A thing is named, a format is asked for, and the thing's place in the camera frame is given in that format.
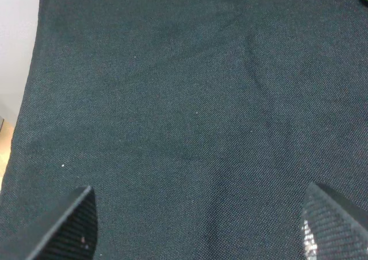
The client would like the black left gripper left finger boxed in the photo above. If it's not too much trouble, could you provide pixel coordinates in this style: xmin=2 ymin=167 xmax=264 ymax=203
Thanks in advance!
xmin=27 ymin=186 xmax=97 ymax=259

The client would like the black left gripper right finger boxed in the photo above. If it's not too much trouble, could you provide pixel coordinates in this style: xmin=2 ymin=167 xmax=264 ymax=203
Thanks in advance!
xmin=301 ymin=182 xmax=367 ymax=259

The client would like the black fabric table cloth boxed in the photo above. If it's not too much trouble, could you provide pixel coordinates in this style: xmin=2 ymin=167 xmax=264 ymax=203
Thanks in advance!
xmin=1 ymin=0 xmax=367 ymax=259

